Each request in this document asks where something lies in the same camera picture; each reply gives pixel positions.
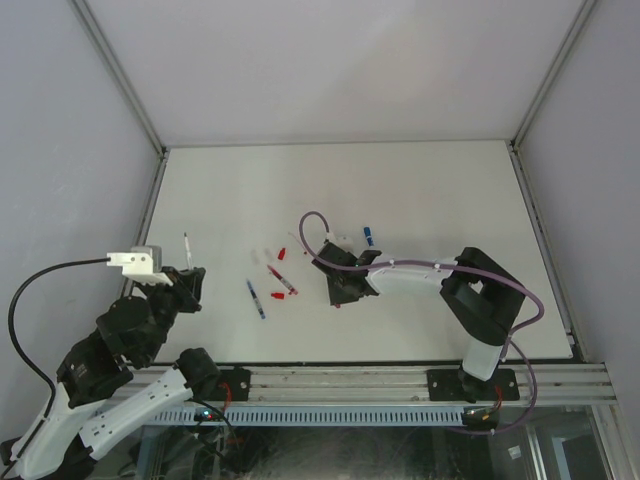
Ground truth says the pink white pen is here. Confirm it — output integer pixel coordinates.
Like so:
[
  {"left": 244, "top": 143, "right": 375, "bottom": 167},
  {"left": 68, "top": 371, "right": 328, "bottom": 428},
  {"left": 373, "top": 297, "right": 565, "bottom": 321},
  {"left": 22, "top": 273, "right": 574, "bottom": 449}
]
[{"left": 183, "top": 232, "right": 193, "bottom": 270}]

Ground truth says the white marker blue end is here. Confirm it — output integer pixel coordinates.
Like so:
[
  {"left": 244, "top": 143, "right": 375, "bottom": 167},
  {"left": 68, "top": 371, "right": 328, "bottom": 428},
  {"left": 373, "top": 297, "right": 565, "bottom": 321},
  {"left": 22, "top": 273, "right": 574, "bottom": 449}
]
[{"left": 363, "top": 226, "right": 375, "bottom": 247}]

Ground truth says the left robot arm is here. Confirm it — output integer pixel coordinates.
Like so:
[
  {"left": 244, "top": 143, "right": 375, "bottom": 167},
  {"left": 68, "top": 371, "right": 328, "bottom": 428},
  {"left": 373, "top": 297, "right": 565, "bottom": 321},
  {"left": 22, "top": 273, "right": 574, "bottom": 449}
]
[{"left": 1, "top": 267, "right": 220, "bottom": 479}]

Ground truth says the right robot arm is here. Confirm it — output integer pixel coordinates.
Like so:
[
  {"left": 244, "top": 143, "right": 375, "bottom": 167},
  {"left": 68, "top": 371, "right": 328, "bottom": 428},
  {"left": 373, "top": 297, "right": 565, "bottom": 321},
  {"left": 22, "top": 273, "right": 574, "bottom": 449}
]
[{"left": 312, "top": 241, "right": 525, "bottom": 403}]

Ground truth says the red white pen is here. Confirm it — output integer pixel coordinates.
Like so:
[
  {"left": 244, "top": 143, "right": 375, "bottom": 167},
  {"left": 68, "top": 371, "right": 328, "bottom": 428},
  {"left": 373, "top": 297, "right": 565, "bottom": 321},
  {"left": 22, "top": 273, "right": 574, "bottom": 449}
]
[{"left": 267, "top": 265, "right": 298, "bottom": 295}]

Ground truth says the white pen blue print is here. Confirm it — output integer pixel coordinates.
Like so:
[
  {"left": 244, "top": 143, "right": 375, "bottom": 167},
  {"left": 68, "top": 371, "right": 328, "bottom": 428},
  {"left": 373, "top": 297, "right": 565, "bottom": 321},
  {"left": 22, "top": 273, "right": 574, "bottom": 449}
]
[{"left": 246, "top": 279, "right": 266, "bottom": 320}]

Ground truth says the thin red tipped refill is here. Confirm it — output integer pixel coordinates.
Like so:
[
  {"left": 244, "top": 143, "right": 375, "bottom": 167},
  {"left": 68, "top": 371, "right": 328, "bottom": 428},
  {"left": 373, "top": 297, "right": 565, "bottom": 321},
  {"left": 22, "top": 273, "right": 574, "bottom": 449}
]
[{"left": 288, "top": 232, "right": 308, "bottom": 256}]

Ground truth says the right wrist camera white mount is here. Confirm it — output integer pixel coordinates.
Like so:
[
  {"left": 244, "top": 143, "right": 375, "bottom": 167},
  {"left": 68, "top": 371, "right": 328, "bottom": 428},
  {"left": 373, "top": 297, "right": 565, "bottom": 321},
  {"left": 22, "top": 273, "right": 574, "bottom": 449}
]
[{"left": 325, "top": 232, "right": 354, "bottom": 254}]

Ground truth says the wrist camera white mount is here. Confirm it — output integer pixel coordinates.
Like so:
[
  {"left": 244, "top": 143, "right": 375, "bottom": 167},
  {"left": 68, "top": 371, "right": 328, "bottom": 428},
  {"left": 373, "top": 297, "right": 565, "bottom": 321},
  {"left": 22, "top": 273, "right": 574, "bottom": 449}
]
[
  {"left": 325, "top": 232, "right": 354, "bottom": 254},
  {"left": 107, "top": 245, "right": 172, "bottom": 286}
]

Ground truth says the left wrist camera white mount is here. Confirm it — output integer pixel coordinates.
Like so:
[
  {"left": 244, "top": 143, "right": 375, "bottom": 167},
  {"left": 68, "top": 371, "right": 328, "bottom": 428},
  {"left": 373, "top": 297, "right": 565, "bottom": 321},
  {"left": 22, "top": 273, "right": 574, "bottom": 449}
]
[{"left": 107, "top": 245, "right": 172, "bottom": 286}]

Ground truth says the aluminium rail frame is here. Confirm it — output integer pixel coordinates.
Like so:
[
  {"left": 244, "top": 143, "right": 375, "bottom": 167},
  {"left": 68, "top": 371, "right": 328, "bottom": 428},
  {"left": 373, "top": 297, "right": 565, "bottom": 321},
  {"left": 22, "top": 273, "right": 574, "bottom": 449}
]
[{"left": 74, "top": 362, "right": 616, "bottom": 404}]

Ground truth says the perforated blue cable tray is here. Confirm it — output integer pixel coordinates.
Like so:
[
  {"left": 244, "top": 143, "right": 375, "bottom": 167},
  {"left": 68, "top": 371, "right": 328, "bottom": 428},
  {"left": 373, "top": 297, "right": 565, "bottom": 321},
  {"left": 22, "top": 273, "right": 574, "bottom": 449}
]
[{"left": 144, "top": 403, "right": 474, "bottom": 427}]

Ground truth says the black cable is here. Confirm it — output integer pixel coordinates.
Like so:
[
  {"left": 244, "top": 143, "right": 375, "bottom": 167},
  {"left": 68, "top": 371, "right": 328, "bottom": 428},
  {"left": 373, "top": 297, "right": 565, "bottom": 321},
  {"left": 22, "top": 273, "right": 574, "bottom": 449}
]
[{"left": 7, "top": 258, "right": 111, "bottom": 421}]

